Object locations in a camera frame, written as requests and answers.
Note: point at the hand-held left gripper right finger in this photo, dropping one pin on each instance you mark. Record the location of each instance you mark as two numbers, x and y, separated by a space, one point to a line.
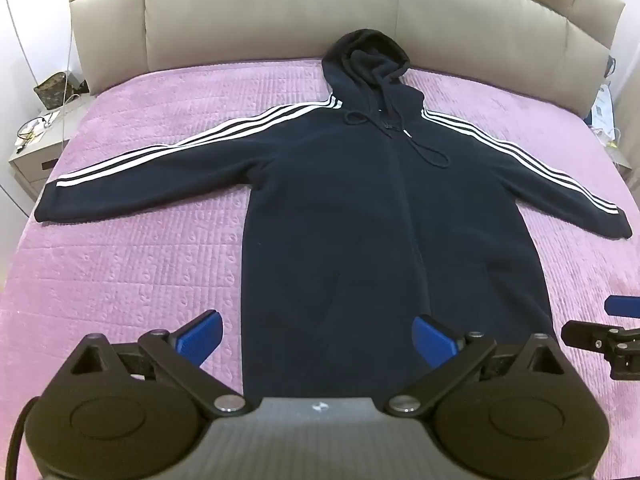
430 334

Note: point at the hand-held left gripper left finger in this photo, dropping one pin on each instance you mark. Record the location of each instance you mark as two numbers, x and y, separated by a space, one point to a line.
202 332

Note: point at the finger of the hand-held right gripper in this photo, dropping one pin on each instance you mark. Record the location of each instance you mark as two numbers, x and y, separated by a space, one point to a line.
622 305
600 335

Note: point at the navy hoodie with white stripes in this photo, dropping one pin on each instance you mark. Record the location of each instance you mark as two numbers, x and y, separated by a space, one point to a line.
345 220

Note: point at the pink quilted bedspread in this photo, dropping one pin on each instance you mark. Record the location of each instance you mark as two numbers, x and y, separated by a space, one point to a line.
140 270

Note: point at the blue and white package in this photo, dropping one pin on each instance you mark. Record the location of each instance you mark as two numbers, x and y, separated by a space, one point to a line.
602 105

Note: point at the grey nightstand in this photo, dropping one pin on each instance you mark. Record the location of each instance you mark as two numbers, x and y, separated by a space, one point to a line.
37 160

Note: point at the small black box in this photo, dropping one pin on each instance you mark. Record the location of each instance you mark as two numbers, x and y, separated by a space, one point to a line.
77 84

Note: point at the camouflage pouch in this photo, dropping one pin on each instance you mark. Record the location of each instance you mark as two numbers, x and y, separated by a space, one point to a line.
50 91

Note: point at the beige leather headboard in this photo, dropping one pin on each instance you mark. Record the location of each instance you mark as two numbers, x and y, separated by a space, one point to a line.
240 15

